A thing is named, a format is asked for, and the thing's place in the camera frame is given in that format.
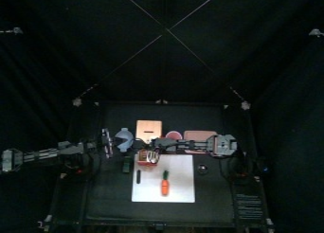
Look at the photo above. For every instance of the orange toy carrot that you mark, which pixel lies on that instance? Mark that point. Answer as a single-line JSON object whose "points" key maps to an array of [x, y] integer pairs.
{"points": [[165, 186]]}

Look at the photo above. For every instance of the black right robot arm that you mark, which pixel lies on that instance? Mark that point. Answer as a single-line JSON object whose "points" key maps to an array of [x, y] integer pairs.
{"points": [[196, 144]]}

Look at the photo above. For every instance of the white printed label sticker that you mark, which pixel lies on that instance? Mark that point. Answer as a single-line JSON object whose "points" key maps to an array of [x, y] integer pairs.
{"points": [[249, 205]]}

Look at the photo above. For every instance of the white cutting board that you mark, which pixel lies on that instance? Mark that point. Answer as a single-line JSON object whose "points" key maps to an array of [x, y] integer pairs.
{"points": [[177, 180]]}

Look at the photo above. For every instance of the wooden drawer box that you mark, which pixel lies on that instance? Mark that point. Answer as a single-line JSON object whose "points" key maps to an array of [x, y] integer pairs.
{"points": [[149, 129]]}

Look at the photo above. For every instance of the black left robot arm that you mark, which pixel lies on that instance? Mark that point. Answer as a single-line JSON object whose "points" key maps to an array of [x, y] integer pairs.
{"points": [[42, 154]]}

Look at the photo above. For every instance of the black toy knife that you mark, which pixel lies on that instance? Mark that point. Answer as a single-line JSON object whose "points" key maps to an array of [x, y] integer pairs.
{"points": [[138, 176]]}

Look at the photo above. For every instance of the small metal pot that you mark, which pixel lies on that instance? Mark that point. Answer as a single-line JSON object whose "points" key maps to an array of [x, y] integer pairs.
{"points": [[202, 169]]}

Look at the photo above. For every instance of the pale grey blue bowl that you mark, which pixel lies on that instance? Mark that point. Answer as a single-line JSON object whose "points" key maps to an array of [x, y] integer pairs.
{"points": [[125, 137]]}

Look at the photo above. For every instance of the pink brown board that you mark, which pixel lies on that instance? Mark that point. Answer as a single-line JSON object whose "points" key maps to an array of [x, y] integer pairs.
{"points": [[200, 135]]}

